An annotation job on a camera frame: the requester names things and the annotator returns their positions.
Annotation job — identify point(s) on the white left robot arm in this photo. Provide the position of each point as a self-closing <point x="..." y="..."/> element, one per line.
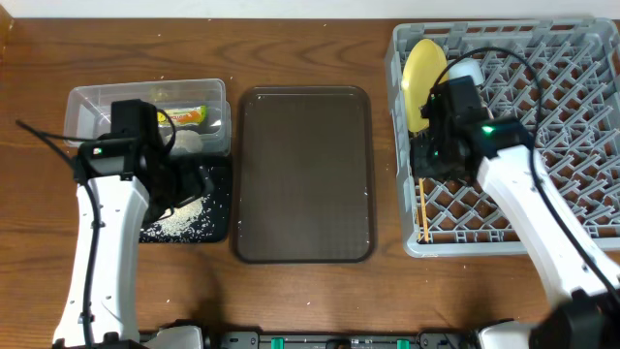
<point x="126" y="179"/>

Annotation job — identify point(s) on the yellow plate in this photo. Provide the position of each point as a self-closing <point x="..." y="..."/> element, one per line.
<point x="424" y="64"/>

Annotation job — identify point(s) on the green snack wrapper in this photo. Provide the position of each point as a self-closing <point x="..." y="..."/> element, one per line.
<point x="181" y="117"/>

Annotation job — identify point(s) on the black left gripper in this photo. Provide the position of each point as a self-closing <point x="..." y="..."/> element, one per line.
<point x="189" y="180"/>

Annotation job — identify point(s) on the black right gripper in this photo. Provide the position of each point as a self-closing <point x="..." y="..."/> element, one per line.
<point x="420" y="166"/>

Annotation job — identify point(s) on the black plastic bin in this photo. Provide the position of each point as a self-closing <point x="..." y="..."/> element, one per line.
<point x="221" y="174"/>

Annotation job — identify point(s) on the clear plastic bin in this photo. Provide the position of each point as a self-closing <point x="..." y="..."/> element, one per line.
<point x="88" y="114"/>

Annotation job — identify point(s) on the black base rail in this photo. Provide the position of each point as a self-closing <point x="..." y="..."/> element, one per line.
<point x="183" y="338"/>

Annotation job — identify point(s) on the pile of rice grains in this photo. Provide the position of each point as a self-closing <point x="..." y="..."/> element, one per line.
<point x="204" y="220"/>

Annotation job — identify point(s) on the dark brown serving tray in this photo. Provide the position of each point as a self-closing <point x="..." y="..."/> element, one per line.
<point x="305" y="179"/>

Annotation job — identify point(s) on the white napkin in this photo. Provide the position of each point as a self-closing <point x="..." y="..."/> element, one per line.
<point x="186" y="142"/>

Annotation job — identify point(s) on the grey dishwasher rack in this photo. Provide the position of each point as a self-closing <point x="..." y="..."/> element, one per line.
<point x="560" y="76"/>

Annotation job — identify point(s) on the light blue bowl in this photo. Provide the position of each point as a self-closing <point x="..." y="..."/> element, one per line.
<point x="467" y="70"/>

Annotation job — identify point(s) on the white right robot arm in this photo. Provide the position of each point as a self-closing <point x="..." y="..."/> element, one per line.
<point x="580" y="281"/>

